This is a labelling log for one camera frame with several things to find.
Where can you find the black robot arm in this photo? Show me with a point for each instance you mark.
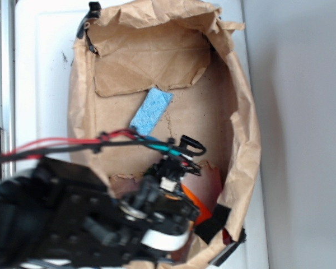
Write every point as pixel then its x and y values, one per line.
pixel 61 210

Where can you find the brown paper bag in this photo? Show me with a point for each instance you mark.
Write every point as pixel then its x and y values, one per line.
pixel 182 47

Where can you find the white tray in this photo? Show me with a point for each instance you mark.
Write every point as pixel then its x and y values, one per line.
pixel 44 35

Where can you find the metal rail frame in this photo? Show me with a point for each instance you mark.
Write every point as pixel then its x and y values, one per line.
pixel 7 75

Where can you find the blue sponge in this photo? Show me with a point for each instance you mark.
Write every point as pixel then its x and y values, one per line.
pixel 150 112

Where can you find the orange toy carrot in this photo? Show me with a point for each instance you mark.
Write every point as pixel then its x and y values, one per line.
pixel 187 190

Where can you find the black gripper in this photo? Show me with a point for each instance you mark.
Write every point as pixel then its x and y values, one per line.
pixel 138 199

